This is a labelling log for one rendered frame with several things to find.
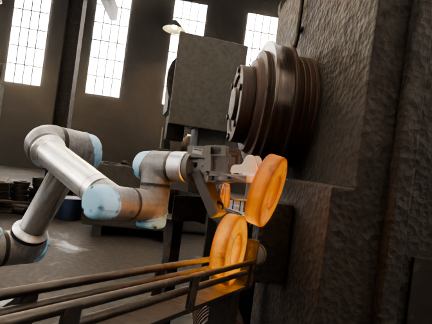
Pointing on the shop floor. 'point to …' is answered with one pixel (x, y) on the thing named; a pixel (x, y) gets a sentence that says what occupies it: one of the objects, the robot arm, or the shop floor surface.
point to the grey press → (200, 96)
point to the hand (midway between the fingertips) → (267, 180)
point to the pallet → (21, 193)
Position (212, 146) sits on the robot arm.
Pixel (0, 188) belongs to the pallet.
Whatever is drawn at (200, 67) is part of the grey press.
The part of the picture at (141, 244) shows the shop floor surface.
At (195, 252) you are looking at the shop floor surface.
